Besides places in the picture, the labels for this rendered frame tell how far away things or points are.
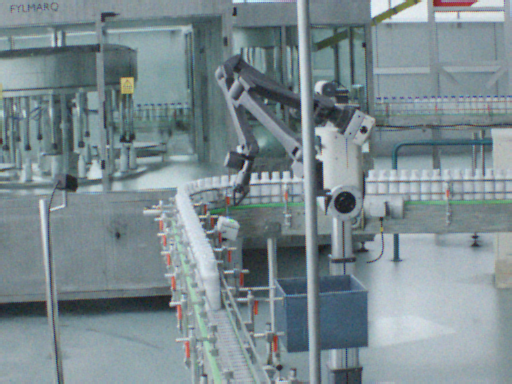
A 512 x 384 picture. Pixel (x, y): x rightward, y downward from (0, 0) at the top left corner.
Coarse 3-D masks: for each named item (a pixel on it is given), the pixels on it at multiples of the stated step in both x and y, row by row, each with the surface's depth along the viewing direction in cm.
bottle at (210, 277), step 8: (208, 264) 358; (208, 272) 358; (216, 272) 359; (208, 280) 357; (216, 280) 358; (208, 288) 358; (216, 288) 358; (208, 296) 358; (216, 296) 359; (208, 304) 358; (216, 304) 359
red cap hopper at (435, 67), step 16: (432, 0) 1070; (448, 0) 1071; (464, 0) 1068; (432, 16) 1072; (432, 32) 1074; (432, 48) 1076; (432, 64) 1078; (448, 64) 1076; (464, 64) 1073; (480, 64) 1070; (496, 64) 1067; (432, 80) 1081; (448, 80) 1078; (496, 80) 1068
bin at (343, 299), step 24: (264, 288) 424; (288, 288) 432; (336, 288) 434; (360, 288) 415; (288, 312) 402; (336, 312) 404; (360, 312) 405; (288, 336) 403; (336, 336) 405; (360, 336) 406
